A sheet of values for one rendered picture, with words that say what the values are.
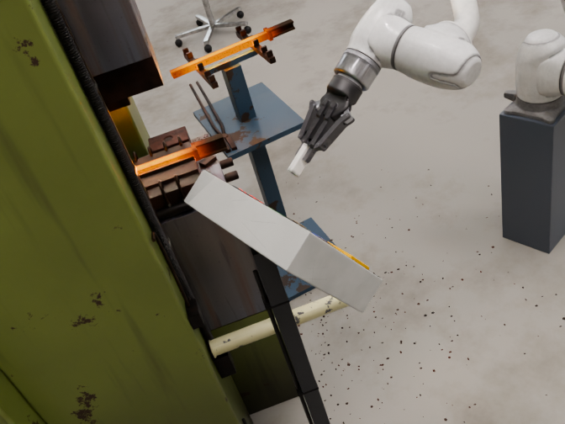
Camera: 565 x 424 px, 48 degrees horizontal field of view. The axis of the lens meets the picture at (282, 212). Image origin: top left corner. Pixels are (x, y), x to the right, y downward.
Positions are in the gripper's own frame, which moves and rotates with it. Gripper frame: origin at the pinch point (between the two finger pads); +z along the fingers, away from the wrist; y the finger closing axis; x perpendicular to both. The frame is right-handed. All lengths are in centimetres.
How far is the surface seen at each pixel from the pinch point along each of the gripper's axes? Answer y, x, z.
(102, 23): 34, 39, -2
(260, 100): 88, -55, -22
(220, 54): 83, -25, -25
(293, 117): 67, -54, -21
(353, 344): 31, -108, 37
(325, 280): -27.1, 5.5, 19.2
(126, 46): 32.5, 32.1, -0.9
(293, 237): -24.5, 16.6, 15.6
